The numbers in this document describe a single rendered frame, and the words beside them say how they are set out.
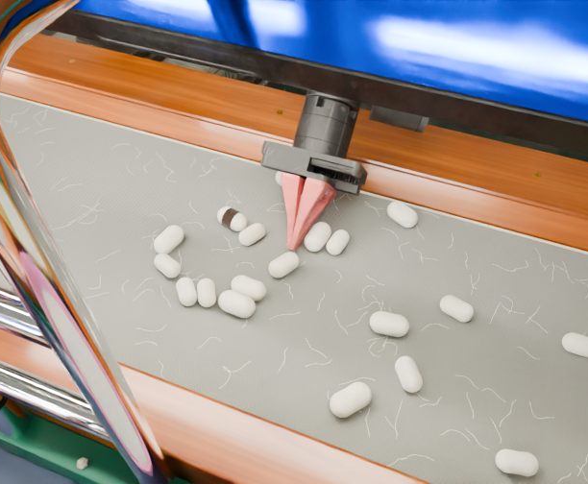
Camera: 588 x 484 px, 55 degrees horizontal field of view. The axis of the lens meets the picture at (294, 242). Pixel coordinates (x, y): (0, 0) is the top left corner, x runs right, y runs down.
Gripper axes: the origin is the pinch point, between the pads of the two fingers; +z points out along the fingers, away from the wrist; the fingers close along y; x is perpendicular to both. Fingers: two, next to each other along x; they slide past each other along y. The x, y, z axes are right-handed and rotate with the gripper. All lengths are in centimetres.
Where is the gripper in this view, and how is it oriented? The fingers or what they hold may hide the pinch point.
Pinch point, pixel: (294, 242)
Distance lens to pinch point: 58.4
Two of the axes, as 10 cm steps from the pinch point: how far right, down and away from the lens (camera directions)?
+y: 9.3, 2.6, -2.5
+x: 2.4, 0.5, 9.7
